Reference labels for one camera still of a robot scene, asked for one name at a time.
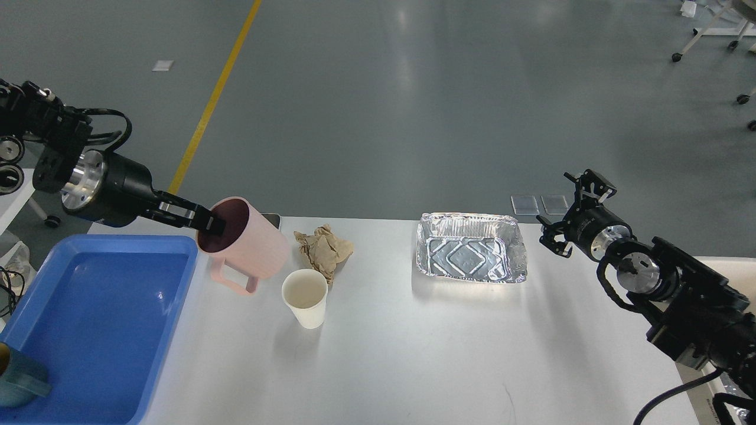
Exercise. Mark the stainless steel rectangular tray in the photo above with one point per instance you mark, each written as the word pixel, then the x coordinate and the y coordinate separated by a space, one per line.
pixel 274 219

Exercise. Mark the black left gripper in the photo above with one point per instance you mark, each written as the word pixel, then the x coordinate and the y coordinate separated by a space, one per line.
pixel 110 189

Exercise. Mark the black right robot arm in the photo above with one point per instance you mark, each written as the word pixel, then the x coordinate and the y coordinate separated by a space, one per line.
pixel 695 316

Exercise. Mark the white bin right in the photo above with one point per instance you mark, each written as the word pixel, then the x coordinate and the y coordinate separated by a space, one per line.
pixel 729 398

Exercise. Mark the crumpled brown paper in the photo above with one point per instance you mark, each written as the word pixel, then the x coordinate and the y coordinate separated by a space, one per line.
pixel 323 251

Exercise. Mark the teal mug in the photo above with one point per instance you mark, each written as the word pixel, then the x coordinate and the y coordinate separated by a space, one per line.
pixel 23 379

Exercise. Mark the white wheeled cart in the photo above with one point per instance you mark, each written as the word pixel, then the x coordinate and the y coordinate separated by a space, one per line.
pixel 746 12

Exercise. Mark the aluminium foil tray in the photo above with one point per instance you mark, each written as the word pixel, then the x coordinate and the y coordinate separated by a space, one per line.
pixel 469 247

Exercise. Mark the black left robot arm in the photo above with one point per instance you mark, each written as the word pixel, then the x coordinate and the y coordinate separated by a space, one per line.
pixel 34 114

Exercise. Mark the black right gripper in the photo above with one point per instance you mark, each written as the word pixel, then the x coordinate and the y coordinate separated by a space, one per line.
pixel 588 225

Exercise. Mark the white paper cup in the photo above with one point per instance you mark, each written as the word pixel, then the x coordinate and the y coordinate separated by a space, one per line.
pixel 305 293

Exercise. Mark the pink plastic mug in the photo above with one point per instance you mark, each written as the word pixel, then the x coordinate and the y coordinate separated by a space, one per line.
pixel 247 250

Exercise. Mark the blue plastic tray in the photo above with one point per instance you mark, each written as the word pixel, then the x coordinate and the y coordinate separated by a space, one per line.
pixel 100 315

